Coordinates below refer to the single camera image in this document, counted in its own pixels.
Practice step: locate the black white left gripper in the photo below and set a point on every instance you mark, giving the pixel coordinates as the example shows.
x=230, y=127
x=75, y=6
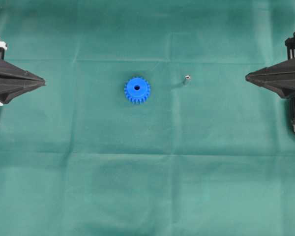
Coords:
x=15, y=81

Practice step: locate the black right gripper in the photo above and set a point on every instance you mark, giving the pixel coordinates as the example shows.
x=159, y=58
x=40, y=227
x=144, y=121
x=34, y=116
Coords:
x=279, y=78

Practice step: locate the small silver metal shaft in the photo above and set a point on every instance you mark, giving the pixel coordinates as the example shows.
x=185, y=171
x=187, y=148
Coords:
x=186, y=80

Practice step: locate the blue plastic gear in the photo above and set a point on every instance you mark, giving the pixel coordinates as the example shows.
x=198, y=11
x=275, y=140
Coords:
x=137, y=90

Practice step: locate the green cloth mat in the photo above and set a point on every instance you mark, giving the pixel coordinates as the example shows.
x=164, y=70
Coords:
x=213, y=158

